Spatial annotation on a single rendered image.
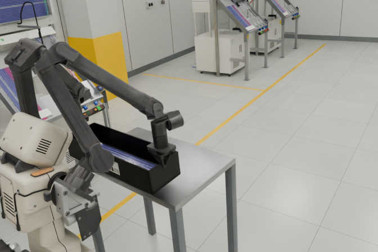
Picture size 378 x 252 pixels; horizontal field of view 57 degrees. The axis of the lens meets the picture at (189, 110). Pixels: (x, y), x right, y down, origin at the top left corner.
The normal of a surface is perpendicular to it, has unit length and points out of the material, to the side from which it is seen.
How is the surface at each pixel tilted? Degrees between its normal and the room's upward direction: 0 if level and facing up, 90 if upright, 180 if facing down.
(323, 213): 0
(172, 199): 0
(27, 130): 47
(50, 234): 90
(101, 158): 69
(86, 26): 90
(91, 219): 90
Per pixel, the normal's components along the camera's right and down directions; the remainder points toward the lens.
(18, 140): -0.51, -0.37
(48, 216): 0.77, 0.19
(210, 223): -0.07, -0.92
